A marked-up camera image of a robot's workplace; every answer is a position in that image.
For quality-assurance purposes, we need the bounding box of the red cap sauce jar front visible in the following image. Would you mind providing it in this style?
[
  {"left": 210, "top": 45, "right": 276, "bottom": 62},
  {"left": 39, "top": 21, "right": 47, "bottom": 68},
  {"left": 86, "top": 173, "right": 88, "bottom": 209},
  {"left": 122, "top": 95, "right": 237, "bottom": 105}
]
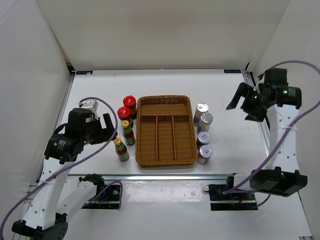
[{"left": 117, "top": 106, "right": 134, "bottom": 127}]

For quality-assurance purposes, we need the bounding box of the dark spice jar white lid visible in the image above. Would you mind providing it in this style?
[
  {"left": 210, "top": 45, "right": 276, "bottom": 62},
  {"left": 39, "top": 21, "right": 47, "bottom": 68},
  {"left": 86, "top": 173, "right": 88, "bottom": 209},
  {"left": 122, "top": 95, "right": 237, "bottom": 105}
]
[{"left": 196, "top": 131, "right": 211, "bottom": 150}]

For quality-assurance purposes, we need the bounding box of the red cap sauce jar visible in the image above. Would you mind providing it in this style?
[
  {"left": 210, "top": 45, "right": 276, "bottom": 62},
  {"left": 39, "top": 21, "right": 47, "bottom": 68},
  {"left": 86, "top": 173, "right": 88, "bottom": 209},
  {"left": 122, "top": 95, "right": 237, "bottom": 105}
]
[
  {"left": 123, "top": 95, "right": 137, "bottom": 120},
  {"left": 117, "top": 106, "right": 134, "bottom": 127}
]

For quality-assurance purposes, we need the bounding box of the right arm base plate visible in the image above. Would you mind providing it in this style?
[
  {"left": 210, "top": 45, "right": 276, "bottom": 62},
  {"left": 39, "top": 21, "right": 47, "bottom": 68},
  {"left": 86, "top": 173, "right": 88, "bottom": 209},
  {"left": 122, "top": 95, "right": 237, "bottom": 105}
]
[{"left": 202, "top": 184, "right": 258, "bottom": 212}]

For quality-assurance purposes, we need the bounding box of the red cap sauce jar rear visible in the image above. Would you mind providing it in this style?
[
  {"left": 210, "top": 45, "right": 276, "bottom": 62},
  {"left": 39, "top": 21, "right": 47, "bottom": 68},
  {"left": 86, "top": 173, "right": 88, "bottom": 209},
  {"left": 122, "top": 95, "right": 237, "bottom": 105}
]
[{"left": 123, "top": 95, "right": 137, "bottom": 120}]

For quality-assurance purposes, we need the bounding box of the silver cap white shaker front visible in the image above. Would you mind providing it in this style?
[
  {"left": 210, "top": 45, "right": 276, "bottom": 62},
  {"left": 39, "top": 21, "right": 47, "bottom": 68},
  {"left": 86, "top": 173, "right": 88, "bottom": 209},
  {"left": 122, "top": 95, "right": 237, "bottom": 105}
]
[{"left": 197, "top": 112, "right": 213, "bottom": 133}]

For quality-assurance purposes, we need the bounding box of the woven wicker divided tray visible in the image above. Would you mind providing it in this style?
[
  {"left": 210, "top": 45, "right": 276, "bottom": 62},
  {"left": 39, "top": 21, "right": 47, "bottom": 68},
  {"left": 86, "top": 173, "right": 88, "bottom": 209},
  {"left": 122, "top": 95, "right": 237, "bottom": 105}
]
[{"left": 135, "top": 95, "right": 198, "bottom": 168}]

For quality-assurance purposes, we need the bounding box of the pink spice jar white lid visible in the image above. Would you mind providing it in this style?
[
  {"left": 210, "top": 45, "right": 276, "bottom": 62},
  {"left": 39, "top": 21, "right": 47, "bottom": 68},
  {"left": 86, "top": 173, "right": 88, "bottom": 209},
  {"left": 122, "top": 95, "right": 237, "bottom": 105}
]
[{"left": 197, "top": 145, "right": 213, "bottom": 164}]

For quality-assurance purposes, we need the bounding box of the silver cap white shaker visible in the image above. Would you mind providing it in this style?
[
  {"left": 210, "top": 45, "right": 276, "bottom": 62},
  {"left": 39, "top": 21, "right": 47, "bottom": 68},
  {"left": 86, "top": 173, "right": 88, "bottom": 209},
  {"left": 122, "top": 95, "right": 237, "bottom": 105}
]
[
  {"left": 197, "top": 112, "right": 213, "bottom": 133},
  {"left": 193, "top": 102, "right": 209, "bottom": 126}
]

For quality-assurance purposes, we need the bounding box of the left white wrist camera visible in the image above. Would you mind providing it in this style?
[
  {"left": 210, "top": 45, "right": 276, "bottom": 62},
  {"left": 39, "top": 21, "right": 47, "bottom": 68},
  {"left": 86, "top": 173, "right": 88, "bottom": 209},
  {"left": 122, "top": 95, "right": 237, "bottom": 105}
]
[{"left": 78, "top": 99, "right": 99, "bottom": 118}]

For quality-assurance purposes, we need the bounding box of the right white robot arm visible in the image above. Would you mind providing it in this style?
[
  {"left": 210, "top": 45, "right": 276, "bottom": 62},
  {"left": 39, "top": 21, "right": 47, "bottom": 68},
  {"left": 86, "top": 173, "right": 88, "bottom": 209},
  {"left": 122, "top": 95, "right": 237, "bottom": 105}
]
[{"left": 221, "top": 80, "right": 308, "bottom": 200}]

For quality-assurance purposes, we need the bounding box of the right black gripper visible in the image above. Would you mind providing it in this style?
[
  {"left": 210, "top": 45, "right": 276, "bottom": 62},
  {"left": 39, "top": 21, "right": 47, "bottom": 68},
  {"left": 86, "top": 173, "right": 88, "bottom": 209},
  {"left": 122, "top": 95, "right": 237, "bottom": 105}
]
[{"left": 226, "top": 82, "right": 268, "bottom": 123}]

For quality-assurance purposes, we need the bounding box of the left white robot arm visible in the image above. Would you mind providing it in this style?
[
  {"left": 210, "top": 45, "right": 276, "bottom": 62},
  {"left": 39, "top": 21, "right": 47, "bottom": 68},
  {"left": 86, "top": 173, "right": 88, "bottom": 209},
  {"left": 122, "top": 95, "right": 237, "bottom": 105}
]
[{"left": 11, "top": 105, "right": 117, "bottom": 240}]

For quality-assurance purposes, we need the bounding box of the yellow cap sauce bottle front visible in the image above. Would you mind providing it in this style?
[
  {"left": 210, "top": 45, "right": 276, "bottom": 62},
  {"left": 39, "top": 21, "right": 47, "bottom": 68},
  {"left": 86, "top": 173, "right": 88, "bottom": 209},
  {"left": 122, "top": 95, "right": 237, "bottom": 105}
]
[{"left": 113, "top": 137, "right": 130, "bottom": 162}]

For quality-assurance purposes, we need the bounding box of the yellow cap sauce bottle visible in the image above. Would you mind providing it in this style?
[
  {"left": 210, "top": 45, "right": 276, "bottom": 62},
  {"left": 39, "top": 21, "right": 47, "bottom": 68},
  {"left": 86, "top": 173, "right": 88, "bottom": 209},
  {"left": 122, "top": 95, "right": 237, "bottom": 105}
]
[
  {"left": 113, "top": 137, "right": 130, "bottom": 162},
  {"left": 121, "top": 120, "right": 136, "bottom": 146}
]

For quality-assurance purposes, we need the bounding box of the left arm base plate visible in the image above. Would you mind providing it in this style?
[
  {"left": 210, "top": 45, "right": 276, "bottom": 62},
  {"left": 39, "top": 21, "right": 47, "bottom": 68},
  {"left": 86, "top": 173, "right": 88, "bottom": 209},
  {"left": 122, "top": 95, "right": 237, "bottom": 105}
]
[{"left": 82, "top": 180, "right": 123, "bottom": 210}]

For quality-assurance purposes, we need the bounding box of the yellow cap sauce bottle rear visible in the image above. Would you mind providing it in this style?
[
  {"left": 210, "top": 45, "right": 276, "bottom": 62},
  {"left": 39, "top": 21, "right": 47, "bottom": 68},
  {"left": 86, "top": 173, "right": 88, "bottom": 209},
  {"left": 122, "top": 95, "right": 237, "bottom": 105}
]
[{"left": 121, "top": 120, "right": 136, "bottom": 146}]

